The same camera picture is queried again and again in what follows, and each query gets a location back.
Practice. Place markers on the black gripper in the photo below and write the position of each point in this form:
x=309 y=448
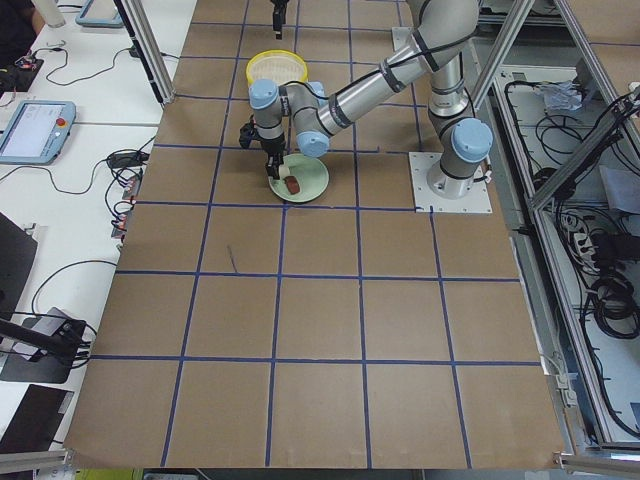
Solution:
x=273 y=148

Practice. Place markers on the yellow steamer layer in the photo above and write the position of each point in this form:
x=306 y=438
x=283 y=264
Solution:
x=280 y=66

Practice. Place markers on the white steamed bun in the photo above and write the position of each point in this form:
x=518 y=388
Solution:
x=284 y=171

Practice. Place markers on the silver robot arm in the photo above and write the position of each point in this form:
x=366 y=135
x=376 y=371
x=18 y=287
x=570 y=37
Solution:
x=433 y=48

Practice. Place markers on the light green plate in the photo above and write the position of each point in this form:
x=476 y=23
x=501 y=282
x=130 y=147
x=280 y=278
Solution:
x=311 y=174

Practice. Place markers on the brown red bun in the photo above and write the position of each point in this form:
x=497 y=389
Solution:
x=292 y=185

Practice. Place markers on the black power adapter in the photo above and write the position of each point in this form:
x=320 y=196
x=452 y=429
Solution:
x=119 y=160

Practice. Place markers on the blue teach pendant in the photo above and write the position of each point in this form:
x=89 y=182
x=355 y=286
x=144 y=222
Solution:
x=99 y=14
x=36 y=132

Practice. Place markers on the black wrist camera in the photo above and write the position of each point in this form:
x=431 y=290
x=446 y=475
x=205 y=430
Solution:
x=247 y=134

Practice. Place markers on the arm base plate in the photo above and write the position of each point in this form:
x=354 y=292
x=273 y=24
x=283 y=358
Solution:
x=402 y=42
x=435 y=192

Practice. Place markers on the aluminium frame post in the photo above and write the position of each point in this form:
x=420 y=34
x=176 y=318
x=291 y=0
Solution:
x=143 y=40

